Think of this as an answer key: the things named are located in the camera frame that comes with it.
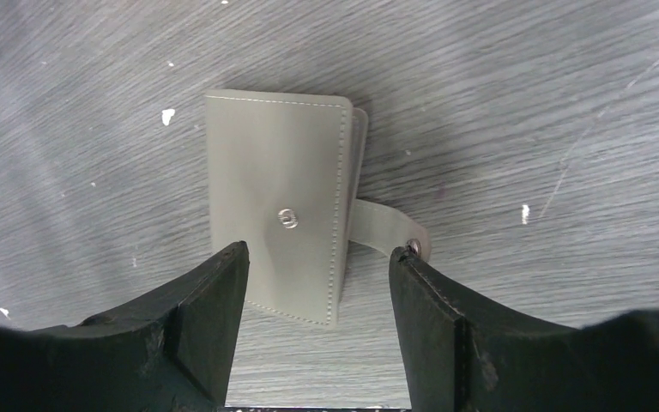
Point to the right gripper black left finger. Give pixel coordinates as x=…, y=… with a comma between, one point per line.
x=170, y=349

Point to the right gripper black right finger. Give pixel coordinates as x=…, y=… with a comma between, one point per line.
x=462, y=351

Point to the grey card holder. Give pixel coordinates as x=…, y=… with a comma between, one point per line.
x=283, y=176

